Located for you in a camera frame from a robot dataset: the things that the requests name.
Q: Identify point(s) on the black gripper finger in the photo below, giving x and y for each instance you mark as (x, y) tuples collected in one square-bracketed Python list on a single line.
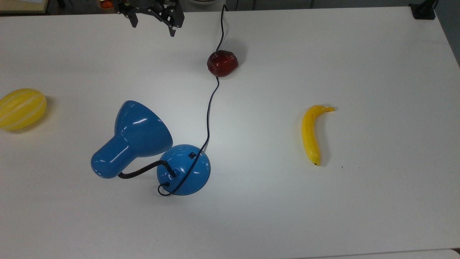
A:
[(132, 18), (174, 21)]

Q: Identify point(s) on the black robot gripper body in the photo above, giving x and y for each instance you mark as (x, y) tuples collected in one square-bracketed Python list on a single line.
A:
[(151, 6)]

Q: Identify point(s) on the blue desk lamp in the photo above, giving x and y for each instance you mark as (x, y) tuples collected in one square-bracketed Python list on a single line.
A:
[(151, 147)]

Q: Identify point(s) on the orange fruit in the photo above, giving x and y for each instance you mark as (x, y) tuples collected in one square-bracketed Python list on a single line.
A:
[(107, 4)]

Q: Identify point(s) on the dark red apple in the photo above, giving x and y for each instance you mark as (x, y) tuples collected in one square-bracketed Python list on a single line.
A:
[(222, 63)]

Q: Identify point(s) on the wooden board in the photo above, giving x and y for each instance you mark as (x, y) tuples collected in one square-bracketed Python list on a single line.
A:
[(21, 5)]

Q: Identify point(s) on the yellow striped melon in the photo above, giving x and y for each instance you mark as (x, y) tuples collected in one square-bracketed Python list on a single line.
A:
[(21, 109)]

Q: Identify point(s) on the yellow banana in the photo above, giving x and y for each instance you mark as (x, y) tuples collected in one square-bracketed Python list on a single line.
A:
[(309, 135)]

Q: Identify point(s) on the black table clamp mount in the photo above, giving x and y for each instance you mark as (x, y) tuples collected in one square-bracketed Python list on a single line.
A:
[(424, 10)]

